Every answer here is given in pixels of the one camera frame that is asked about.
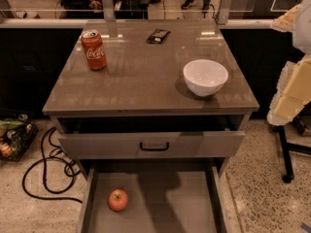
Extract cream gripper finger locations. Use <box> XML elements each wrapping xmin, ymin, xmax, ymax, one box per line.
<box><xmin>267</xmin><ymin>58</ymin><xmax>311</xmax><ymax>126</ymax></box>
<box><xmin>270</xmin><ymin>4</ymin><xmax>300</xmax><ymax>33</ymax></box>

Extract red apple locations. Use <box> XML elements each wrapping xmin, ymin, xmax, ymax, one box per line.
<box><xmin>107</xmin><ymin>188</ymin><xmax>128</xmax><ymax>212</ymax></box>

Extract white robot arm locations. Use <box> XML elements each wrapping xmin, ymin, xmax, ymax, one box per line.
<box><xmin>267</xmin><ymin>0</ymin><xmax>311</xmax><ymax>126</ymax></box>

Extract grey drawer cabinet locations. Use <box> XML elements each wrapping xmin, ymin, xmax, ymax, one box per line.
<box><xmin>42</xmin><ymin>18</ymin><xmax>260</xmax><ymax>233</ymax></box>

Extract grey top drawer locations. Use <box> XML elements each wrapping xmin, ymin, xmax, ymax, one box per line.
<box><xmin>59</xmin><ymin>127</ymin><xmax>245</xmax><ymax>159</ymax></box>

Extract grey drawer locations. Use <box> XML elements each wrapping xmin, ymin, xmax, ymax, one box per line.
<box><xmin>78</xmin><ymin>164</ymin><xmax>233</xmax><ymax>233</ymax></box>
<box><xmin>59</xmin><ymin>127</ymin><xmax>245</xmax><ymax>159</ymax></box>

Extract grey middle drawer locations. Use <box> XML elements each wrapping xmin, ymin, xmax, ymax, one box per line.
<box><xmin>78</xmin><ymin>164</ymin><xmax>233</xmax><ymax>233</ymax></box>

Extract black stand leg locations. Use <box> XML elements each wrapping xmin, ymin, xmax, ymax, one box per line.
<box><xmin>273</xmin><ymin>116</ymin><xmax>311</xmax><ymax>183</ymax></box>

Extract white ceramic bowl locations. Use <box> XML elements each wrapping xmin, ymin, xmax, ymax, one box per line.
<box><xmin>183</xmin><ymin>59</ymin><xmax>228</xmax><ymax>97</ymax></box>

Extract black snack packet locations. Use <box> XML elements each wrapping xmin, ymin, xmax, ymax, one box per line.
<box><xmin>147</xmin><ymin>28</ymin><xmax>170</xmax><ymax>44</ymax></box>

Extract red Coca-Cola can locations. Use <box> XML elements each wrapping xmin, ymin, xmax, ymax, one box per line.
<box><xmin>81</xmin><ymin>30</ymin><xmax>107</xmax><ymax>71</ymax></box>

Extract black drawer handle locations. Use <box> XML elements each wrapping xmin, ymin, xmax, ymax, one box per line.
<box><xmin>139</xmin><ymin>142</ymin><xmax>170</xmax><ymax>151</ymax></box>

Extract black floor cable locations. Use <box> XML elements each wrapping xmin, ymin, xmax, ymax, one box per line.
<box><xmin>21</xmin><ymin>126</ymin><xmax>84</xmax><ymax>204</ymax></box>

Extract glass barrier rail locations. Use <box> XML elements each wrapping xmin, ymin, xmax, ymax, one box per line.
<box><xmin>1</xmin><ymin>0</ymin><xmax>302</xmax><ymax>29</ymax></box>

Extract black wire basket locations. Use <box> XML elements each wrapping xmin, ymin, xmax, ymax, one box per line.
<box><xmin>0</xmin><ymin>114</ymin><xmax>38</xmax><ymax>161</ymax></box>

